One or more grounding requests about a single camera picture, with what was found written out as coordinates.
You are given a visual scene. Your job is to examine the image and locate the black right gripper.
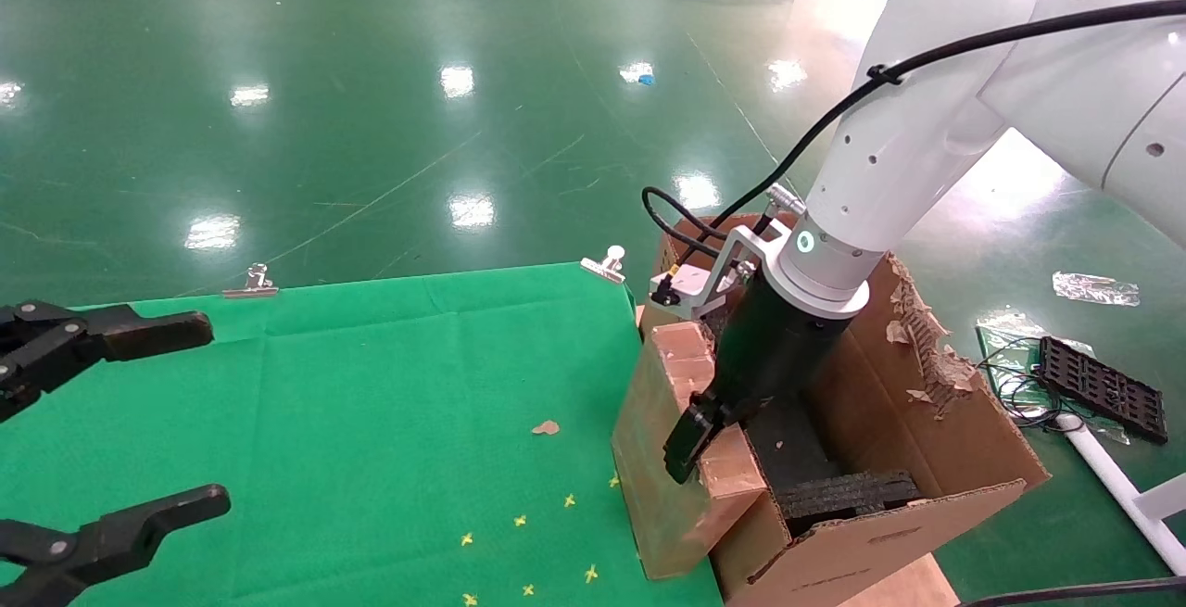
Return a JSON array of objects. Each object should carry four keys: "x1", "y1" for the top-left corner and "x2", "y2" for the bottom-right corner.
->
[{"x1": 663, "y1": 269, "x2": 853, "y2": 485}]

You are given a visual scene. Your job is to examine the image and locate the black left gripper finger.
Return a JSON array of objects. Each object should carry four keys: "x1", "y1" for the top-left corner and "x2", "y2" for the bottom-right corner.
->
[
  {"x1": 0, "y1": 484, "x2": 232, "y2": 607},
  {"x1": 0, "y1": 301, "x2": 215, "y2": 423}
]

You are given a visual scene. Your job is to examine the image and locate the large open cardboard carton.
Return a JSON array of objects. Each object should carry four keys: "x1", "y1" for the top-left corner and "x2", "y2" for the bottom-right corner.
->
[{"x1": 639, "y1": 211, "x2": 1053, "y2": 607}]

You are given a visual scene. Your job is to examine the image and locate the black flat foam sheet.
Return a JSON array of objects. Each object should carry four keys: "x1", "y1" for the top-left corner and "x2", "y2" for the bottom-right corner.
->
[{"x1": 746, "y1": 398, "x2": 837, "y2": 489}]

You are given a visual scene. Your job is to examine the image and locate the silver binder clip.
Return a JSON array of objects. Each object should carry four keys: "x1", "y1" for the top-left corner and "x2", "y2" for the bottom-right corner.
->
[
  {"x1": 581, "y1": 245, "x2": 626, "y2": 285},
  {"x1": 222, "y1": 263, "x2": 280, "y2": 299}
]

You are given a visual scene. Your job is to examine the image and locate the green table cloth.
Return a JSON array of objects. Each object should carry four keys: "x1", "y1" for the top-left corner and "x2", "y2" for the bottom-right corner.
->
[{"x1": 0, "y1": 261, "x2": 725, "y2": 607}]

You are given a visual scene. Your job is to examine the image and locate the clear plastic sheet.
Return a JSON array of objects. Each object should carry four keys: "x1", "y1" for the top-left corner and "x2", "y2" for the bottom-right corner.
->
[{"x1": 973, "y1": 310, "x2": 1133, "y2": 447}]

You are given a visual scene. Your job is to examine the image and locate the black grid tray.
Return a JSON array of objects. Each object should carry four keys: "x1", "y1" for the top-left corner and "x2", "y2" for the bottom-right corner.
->
[{"x1": 1033, "y1": 335, "x2": 1169, "y2": 446}]

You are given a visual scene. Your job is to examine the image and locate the white tube table foot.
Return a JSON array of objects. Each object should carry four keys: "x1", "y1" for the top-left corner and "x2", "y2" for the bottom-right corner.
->
[{"x1": 1056, "y1": 414, "x2": 1186, "y2": 580}]

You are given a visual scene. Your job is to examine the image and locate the crumpled clear plastic wrap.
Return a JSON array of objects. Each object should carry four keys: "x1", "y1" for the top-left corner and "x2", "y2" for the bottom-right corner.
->
[{"x1": 1053, "y1": 272, "x2": 1142, "y2": 308}]

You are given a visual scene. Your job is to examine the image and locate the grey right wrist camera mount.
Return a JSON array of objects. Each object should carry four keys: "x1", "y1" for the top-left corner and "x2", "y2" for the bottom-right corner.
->
[{"x1": 649, "y1": 225, "x2": 794, "y2": 322}]

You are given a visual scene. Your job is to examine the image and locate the thick black braided cable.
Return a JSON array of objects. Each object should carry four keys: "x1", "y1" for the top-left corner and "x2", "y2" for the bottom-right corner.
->
[{"x1": 642, "y1": 186, "x2": 735, "y2": 265}]

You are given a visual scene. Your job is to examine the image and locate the thin black wire bundle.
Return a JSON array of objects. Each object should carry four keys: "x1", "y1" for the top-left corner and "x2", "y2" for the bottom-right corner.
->
[{"x1": 978, "y1": 334, "x2": 1066, "y2": 430}]

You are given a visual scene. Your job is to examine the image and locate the black hanging loop cable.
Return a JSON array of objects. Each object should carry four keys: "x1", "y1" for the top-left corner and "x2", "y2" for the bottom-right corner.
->
[{"x1": 959, "y1": 575, "x2": 1186, "y2": 607}]

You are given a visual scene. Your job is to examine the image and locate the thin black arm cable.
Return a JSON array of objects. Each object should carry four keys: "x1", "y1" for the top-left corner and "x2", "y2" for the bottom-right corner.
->
[{"x1": 764, "y1": 0, "x2": 1186, "y2": 219}]

